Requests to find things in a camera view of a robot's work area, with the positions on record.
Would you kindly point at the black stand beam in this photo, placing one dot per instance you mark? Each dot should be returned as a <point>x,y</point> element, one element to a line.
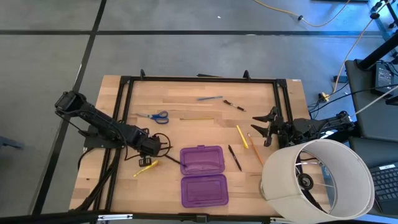
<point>377,51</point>

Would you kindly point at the blue translucent pen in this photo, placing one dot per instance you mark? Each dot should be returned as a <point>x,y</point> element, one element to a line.
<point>210,98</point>

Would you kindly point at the purple plastic supply box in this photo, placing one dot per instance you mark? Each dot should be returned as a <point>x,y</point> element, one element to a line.
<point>202,189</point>

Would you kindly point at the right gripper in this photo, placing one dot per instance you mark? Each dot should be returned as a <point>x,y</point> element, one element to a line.
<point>281,127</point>

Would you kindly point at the laptop computer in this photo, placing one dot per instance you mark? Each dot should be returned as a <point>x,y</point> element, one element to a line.
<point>385,186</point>

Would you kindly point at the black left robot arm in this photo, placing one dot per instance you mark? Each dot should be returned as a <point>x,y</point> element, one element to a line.
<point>93,116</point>

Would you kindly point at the black aluminium table frame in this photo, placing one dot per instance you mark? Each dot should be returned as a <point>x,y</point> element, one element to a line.
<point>202,79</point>

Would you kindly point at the dark grey desk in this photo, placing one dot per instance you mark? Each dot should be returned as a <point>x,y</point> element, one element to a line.
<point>360,93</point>

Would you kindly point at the orange pencil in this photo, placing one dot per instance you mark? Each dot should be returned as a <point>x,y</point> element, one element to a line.
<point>255,148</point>

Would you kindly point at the black power adapter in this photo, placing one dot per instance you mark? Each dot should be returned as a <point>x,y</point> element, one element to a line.
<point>384,79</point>

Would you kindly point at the black frame clamp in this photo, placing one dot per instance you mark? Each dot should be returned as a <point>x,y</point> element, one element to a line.
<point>246,75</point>
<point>142,74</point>

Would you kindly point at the yellow plug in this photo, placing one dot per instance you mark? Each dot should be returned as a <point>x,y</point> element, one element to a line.
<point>325,97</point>

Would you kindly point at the yellow highlighter pen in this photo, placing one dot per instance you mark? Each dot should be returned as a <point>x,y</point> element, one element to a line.
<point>146,168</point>
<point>242,137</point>

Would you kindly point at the office chair base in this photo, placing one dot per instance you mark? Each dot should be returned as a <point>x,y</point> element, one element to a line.
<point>377,6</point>

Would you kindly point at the black bottom rail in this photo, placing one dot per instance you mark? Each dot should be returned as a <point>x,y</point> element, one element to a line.
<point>62,217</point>

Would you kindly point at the yellow pencil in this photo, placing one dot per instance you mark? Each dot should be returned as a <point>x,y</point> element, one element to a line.
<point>196,118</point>

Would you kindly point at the black and white pen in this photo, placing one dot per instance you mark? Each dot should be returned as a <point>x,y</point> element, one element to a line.
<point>233,104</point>

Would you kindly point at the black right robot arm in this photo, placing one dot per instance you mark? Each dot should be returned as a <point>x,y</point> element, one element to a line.
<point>326,126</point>

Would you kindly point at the silver metal bracket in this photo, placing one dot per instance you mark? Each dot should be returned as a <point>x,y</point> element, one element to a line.
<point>115,217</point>

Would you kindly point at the small black camera box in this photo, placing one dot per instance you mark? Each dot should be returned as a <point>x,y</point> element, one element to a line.
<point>201,218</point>

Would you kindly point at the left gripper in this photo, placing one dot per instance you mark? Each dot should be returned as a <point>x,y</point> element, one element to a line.
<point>150,146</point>

